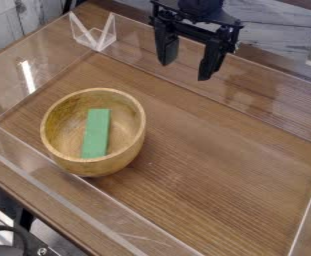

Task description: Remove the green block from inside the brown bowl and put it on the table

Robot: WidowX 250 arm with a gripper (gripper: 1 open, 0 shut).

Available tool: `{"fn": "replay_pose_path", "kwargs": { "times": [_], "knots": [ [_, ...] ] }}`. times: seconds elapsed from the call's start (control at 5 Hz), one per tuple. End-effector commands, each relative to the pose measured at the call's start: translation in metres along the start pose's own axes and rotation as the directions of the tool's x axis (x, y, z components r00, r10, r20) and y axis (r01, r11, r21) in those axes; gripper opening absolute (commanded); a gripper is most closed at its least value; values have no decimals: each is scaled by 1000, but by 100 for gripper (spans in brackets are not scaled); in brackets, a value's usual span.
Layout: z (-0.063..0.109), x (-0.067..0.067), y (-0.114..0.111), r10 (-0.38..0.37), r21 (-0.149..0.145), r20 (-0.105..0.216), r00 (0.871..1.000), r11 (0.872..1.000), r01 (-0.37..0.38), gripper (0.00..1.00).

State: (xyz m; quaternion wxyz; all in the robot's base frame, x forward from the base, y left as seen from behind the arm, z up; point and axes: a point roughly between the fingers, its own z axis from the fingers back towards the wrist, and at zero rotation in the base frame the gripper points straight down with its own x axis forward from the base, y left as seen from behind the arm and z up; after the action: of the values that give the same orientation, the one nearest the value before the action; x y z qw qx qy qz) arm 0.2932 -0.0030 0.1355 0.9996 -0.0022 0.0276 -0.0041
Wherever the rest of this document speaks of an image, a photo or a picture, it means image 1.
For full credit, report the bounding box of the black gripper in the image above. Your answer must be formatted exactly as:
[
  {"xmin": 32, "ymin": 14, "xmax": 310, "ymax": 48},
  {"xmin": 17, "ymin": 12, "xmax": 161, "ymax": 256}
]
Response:
[{"xmin": 151, "ymin": 0, "xmax": 243, "ymax": 81}]

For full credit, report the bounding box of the clear acrylic tray wall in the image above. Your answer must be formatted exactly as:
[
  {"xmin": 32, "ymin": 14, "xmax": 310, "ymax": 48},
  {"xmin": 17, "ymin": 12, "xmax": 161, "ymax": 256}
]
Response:
[{"xmin": 0, "ymin": 5, "xmax": 311, "ymax": 256}]

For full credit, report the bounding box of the brown wooden bowl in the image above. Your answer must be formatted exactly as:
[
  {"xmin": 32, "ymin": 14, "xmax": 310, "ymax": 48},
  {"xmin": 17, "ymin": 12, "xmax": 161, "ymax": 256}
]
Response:
[{"xmin": 40, "ymin": 88, "xmax": 145, "ymax": 177}]

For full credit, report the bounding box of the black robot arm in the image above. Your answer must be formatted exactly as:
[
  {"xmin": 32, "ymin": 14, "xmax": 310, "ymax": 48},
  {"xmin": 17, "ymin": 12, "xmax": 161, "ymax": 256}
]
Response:
[{"xmin": 149, "ymin": 0, "xmax": 243, "ymax": 81}]

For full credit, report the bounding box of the green rectangular block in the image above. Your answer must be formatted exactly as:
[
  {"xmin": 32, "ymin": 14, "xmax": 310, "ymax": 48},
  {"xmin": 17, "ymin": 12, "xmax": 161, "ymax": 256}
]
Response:
[{"xmin": 81, "ymin": 109, "xmax": 111, "ymax": 159}]

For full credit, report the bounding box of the black floor cable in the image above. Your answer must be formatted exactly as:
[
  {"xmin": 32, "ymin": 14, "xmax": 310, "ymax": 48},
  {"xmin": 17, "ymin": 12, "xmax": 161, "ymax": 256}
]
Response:
[{"xmin": 0, "ymin": 225, "xmax": 30, "ymax": 256}]

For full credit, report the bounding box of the clear acrylic corner bracket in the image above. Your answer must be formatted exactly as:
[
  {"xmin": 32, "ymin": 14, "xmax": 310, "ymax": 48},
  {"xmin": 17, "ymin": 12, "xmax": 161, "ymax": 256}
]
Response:
[{"xmin": 68, "ymin": 12, "xmax": 116, "ymax": 52}]

